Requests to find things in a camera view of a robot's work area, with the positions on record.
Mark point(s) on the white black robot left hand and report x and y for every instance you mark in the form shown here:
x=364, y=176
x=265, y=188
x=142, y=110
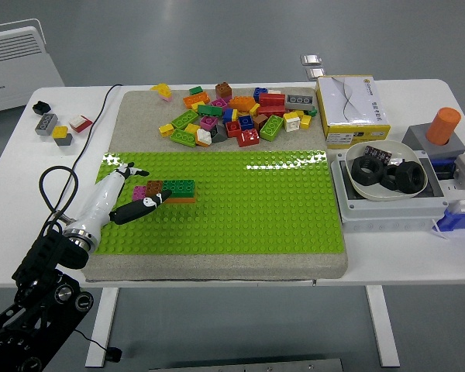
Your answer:
x=98, y=205

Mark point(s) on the brown square toy brick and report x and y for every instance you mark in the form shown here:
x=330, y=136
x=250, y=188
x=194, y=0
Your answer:
x=154, y=187

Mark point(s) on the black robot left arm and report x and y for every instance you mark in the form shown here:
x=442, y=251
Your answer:
x=58, y=252

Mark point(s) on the yellow and grey toy brick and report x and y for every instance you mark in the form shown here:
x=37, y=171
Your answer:
x=62, y=135

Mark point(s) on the dark green long toy brick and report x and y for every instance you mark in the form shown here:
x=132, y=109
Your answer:
x=180, y=187

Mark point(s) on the white and red toy brick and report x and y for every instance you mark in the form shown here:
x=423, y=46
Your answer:
x=80, y=123

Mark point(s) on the orange long toy brick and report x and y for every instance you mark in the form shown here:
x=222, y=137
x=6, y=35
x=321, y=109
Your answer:
x=184, y=200

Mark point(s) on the light green toy brick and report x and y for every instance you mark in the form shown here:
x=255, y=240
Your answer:
x=183, y=137
x=184, y=119
x=271, y=128

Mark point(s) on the black toy brick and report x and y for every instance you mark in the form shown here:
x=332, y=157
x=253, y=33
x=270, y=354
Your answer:
x=41, y=107

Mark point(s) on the white and orange toy brick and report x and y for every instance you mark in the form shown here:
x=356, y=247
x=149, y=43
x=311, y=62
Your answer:
x=203, y=136

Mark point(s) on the small pink toy brick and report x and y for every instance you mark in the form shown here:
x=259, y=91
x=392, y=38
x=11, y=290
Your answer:
x=166, y=98

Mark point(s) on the yellow sloped toy brick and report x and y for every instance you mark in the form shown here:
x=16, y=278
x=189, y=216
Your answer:
x=160, y=90

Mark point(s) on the green studded baseplate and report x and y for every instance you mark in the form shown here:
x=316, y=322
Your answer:
x=236, y=209

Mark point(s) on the grey sloped toy brick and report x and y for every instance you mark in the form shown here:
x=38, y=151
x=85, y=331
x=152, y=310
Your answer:
x=219, y=134

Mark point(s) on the small green toy brick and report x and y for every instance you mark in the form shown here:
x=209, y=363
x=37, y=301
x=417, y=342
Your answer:
x=195, y=90
x=312, y=111

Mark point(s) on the blue toy brick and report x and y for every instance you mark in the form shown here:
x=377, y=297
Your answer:
x=246, y=122
x=226, y=116
x=259, y=93

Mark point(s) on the brown tall toy brick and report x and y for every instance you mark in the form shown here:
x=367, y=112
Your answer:
x=223, y=90

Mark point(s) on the orange rounded toy brick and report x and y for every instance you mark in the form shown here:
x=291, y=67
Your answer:
x=242, y=103

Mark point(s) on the red long toy brick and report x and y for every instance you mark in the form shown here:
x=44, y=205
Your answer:
x=272, y=100
x=271, y=111

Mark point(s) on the white and yellow toy brick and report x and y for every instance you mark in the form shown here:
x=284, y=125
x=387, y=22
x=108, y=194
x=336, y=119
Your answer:
x=291, y=122

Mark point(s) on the grey long toy brick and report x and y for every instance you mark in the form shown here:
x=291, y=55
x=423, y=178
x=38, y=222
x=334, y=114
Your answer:
x=300, y=101

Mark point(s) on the grey-brown foam mat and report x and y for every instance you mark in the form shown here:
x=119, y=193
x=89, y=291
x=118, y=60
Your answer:
x=139, y=116

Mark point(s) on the white table leg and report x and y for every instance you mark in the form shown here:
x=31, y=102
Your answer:
x=383, y=329
x=102, y=329

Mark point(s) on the white panel heater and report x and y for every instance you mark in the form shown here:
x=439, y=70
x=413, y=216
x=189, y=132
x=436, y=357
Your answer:
x=15, y=66

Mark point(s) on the silver floor socket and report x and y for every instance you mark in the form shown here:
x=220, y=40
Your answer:
x=311, y=59
x=316, y=73

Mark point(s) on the large black hex nut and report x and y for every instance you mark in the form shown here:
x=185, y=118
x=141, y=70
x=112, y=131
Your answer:
x=405, y=182
x=358, y=172

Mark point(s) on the yellow and white cardboard box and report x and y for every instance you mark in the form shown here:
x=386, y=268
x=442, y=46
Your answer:
x=348, y=104

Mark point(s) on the white bowl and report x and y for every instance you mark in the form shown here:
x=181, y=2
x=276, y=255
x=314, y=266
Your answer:
x=372, y=193

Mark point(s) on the purple circuit board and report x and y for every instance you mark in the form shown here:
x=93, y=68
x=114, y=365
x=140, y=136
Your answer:
x=377, y=153

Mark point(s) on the small black hex nut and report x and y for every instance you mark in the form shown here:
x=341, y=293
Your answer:
x=389, y=182

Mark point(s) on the grey junction box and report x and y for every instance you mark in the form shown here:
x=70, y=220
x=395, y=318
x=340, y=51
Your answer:
x=391, y=217

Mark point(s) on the grey block with hole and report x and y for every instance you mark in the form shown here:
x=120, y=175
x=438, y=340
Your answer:
x=414, y=135

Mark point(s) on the orange cylinder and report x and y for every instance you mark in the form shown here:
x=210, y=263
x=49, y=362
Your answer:
x=443, y=124

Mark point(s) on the blue plastic block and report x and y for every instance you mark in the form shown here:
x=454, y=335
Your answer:
x=463, y=221

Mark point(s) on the blue and black rail block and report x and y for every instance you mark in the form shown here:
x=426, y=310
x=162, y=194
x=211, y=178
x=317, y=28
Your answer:
x=441, y=168

